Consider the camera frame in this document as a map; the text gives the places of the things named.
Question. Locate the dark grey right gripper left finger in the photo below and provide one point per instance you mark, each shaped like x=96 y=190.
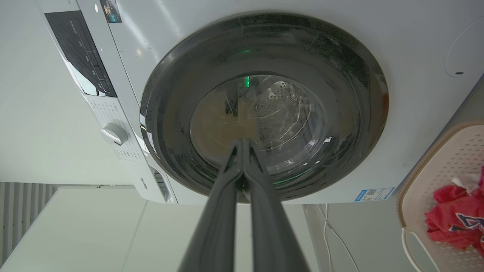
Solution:
x=215 y=223

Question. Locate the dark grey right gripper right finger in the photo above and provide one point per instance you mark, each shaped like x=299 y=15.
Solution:
x=274 y=226

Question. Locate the beige perforated laundry basket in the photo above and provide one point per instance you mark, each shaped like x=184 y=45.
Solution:
x=435 y=181

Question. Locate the blue energy label sticker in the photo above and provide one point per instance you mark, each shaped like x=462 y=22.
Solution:
x=374 y=194

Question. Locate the white cabinet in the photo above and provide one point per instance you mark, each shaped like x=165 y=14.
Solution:
x=94 y=230

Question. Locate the round dark glass washer door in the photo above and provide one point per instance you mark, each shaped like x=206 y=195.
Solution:
x=264 y=105

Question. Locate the silver washer control knob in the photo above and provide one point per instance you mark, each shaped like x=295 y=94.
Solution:
x=114 y=133

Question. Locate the red printed garment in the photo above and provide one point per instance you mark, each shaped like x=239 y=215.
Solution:
x=455 y=215

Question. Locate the white front-load washing machine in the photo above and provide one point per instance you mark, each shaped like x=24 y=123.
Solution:
x=408 y=94

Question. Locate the white cloth piece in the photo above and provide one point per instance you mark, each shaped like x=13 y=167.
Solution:
x=469 y=182

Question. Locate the black washer display panel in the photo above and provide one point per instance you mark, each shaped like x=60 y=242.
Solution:
x=81 y=54

